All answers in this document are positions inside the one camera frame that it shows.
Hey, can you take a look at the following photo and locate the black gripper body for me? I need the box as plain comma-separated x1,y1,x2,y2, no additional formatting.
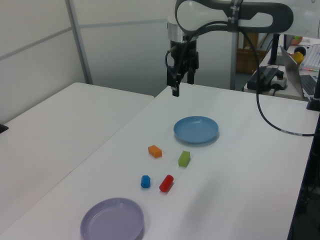
170,39,198,68

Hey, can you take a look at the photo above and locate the orange rectangular block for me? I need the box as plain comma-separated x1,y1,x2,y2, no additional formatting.
147,144,163,159

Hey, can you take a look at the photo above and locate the green rectangular block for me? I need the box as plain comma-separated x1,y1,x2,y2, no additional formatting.
178,150,191,168

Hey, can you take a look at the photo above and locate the red cylinder block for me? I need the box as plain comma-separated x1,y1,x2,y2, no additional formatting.
159,174,175,193

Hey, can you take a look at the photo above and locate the blue hexagonal block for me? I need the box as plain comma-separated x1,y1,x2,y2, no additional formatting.
140,174,152,189

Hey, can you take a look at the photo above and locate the blue plate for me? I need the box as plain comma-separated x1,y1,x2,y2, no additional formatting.
173,115,220,147

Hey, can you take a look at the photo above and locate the brown cardboard box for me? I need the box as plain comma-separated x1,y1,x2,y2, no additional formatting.
236,48,266,74

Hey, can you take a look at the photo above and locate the brown wooden panel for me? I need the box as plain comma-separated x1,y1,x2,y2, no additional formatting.
242,31,259,50

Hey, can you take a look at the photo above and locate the black electronics box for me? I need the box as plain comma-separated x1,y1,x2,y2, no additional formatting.
247,66,279,91

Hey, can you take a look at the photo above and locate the black monitor stand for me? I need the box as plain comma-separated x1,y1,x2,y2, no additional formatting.
267,33,286,66

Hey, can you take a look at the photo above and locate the grey button device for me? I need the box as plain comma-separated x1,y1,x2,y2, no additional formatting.
271,70,288,91

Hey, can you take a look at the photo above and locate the silver laptop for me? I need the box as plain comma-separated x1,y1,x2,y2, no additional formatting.
279,45,320,100

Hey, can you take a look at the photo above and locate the yellow ball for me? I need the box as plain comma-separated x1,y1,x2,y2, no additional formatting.
292,51,305,64

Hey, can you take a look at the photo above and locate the black ball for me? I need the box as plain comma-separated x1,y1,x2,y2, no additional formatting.
294,45,308,56

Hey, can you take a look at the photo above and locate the white keyboard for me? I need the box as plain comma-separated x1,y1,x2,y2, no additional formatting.
301,44,320,74

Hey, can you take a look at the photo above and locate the black pole with clamp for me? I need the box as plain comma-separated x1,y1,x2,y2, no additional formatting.
306,74,320,111

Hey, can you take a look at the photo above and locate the purple plate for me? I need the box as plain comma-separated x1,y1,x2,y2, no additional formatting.
79,197,145,240

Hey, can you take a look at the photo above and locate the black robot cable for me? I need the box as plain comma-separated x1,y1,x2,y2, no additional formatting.
164,21,316,137

